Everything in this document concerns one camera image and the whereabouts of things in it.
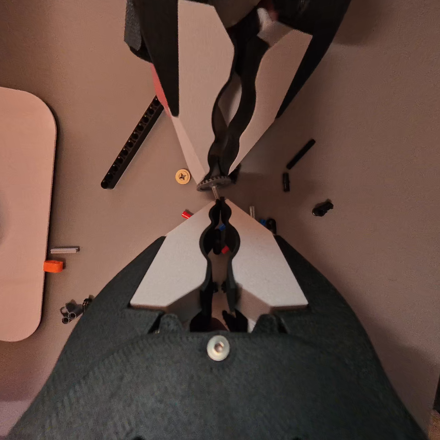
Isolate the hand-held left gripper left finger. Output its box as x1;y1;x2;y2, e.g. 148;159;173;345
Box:
129;201;221;322

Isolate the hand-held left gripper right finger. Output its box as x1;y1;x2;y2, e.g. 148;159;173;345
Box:
220;198;309;322

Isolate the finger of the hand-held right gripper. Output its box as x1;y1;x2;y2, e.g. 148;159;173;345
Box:
220;27;313;176
151;0;238;185

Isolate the grey lego differential gear assembly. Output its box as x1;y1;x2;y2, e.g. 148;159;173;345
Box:
196;162;241;192

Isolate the black lego axle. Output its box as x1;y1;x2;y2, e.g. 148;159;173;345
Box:
286;139;316;170

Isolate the black lego axle connector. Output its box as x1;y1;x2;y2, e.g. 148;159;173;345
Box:
312;199;334;217

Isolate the pile of mixed lego pieces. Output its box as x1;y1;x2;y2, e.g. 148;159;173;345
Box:
60;295;94;324

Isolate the long black lego beam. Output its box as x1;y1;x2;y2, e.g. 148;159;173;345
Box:
101;96;165;190

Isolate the white book stand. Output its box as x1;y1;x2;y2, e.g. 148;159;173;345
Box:
0;87;57;342

